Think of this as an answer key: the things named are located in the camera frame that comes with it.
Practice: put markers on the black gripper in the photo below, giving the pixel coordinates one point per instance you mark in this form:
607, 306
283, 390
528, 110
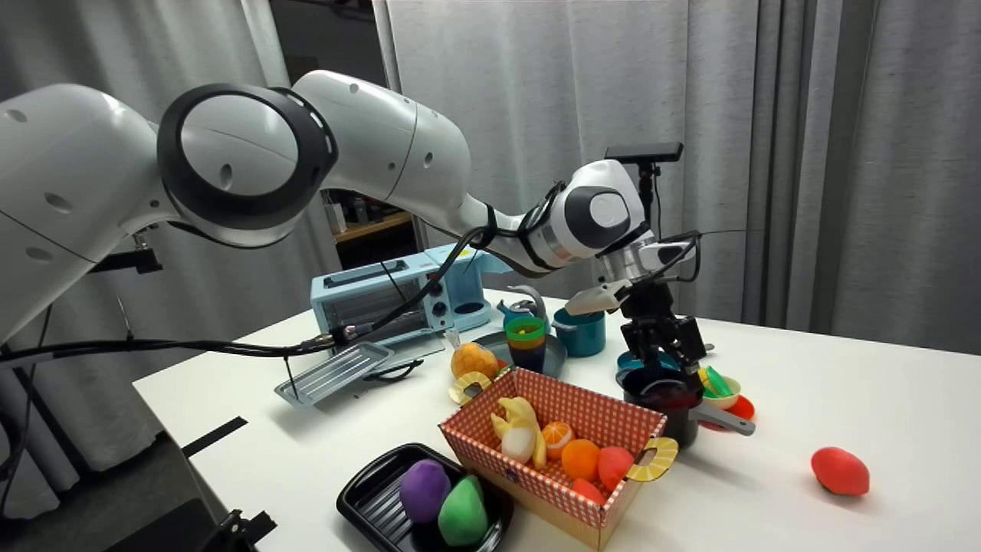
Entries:
659, 317

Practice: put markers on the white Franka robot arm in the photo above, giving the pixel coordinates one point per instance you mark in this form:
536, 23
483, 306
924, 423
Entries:
235, 153

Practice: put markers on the teal toy cup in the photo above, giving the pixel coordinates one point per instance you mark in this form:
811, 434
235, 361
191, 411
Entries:
579, 333

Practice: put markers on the red toy half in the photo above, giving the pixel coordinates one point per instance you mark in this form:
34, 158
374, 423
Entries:
744, 407

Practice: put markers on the red toy tomato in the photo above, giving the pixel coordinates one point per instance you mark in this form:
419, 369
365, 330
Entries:
614, 467

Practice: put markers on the orange toy segment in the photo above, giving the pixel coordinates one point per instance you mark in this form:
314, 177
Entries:
558, 435

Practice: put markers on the orange toy ball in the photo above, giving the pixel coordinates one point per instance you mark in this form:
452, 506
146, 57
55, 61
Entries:
579, 462

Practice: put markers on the yellow toy banana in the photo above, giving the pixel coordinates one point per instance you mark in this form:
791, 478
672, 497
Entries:
519, 411

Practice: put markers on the small red toy piece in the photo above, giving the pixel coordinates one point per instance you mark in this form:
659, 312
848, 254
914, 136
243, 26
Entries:
588, 492

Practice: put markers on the white toy egg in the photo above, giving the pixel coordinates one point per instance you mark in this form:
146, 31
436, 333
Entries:
519, 442

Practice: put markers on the black tripod pole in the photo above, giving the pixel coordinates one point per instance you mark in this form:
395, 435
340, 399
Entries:
648, 184

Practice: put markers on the orange toy fruit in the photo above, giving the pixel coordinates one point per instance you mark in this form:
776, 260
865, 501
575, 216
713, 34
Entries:
474, 360

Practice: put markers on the red checkered cardboard box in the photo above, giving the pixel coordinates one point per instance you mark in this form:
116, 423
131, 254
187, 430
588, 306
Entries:
531, 492

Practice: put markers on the toy fruit slice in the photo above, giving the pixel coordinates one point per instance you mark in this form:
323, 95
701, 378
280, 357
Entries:
467, 388

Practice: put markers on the red toy strawberry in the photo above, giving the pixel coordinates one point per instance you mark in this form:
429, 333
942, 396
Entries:
840, 474

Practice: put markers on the green toy pear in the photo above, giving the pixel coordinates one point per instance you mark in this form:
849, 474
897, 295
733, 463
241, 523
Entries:
465, 509

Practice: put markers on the grey curtain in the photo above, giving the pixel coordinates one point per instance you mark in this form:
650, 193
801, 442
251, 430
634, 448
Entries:
103, 39
817, 153

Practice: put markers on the purple toy eggplant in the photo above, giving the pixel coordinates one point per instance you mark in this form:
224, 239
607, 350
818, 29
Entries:
425, 492

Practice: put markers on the light blue toaster oven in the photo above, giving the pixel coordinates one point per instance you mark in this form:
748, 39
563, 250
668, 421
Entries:
355, 295

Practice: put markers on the wooden shelf with items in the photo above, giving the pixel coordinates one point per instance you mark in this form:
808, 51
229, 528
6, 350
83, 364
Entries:
372, 226

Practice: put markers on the black plastic tray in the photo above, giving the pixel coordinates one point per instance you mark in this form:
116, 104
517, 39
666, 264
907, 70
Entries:
372, 501

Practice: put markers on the grey toaster oven tray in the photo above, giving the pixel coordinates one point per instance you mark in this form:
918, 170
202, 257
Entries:
331, 374

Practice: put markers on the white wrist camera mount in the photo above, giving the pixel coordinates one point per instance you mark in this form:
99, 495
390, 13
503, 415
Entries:
597, 300

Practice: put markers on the black camera on tripod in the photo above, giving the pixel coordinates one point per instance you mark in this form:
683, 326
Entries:
646, 153

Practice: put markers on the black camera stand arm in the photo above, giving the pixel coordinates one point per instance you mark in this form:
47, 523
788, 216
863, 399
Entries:
126, 260

